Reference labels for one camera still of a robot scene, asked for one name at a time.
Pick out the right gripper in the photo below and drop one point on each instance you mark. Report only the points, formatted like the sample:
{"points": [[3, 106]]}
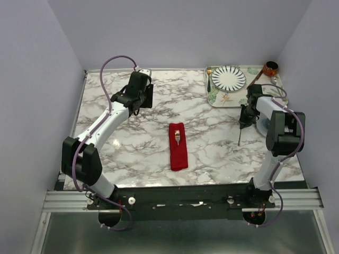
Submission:
{"points": [[244, 122]]}

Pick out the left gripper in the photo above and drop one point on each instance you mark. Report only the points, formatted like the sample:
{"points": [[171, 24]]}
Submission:
{"points": [[148, 102]]}

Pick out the silver spoon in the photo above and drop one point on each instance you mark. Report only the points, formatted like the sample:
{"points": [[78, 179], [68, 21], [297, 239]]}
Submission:
{"points": [[240, 133], [273, 80]]}

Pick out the silver fork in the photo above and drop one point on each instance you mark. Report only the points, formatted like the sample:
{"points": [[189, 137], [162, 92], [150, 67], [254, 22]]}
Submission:
{"points": [[177, 136]]}

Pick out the red cloth napkin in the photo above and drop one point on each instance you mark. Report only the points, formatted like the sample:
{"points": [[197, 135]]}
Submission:
{"points": [[178, 154]]}

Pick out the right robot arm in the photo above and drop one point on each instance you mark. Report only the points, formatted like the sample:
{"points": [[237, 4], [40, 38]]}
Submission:
{"points": [[284, 138]]}

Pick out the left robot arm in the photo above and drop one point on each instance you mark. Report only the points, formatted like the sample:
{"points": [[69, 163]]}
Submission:
{"points": [[80, 155]]}

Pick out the grey saucer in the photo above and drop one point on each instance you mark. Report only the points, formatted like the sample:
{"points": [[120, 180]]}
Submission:
{"points": [[262, 125]]}

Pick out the floral serving tray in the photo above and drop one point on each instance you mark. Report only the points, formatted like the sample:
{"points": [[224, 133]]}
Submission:
{"points": [[221, 99]]}

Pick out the striped white plate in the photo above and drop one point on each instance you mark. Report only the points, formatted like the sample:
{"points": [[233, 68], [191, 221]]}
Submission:
{"points": [[228, 78]]}

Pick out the silver spoon on tray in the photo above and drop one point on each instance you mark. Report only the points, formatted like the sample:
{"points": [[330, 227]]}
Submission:
{"points": [[273, 80]]}

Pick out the orange black cup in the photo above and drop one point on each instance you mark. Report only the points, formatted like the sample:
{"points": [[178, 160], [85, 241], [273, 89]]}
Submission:
{"points": [[270, 69]]}

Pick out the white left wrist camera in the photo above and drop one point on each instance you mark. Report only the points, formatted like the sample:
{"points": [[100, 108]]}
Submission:
{"points": [[145, 71]]}

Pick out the brown handled knife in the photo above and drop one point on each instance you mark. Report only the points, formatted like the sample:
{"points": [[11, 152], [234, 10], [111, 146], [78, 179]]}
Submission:
{"points": [[255, 79]]}

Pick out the gold fork green handle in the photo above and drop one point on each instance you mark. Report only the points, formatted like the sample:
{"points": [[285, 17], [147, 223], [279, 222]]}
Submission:
{"points": [[208, 71]]}

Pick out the aluminium frame rail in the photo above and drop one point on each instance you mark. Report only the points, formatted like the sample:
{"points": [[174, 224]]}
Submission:
{"points": [[72, 201]]}

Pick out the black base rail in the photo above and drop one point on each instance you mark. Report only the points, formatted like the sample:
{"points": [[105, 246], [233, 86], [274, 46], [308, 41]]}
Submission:
{"points": [[225, 201]]}

